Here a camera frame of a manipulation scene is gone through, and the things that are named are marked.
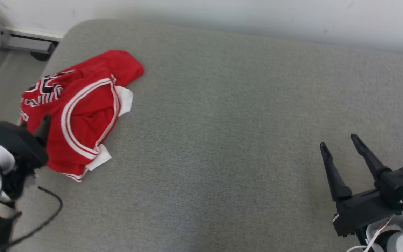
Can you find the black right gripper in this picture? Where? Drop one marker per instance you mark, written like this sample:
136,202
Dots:
359,213

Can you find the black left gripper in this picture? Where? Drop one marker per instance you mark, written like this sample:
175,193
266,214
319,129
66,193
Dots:
16,143

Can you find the red Bulls basketball jersey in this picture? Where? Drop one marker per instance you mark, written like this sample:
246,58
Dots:
82,115

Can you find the black caster wheel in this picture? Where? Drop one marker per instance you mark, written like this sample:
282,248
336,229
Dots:
40,56

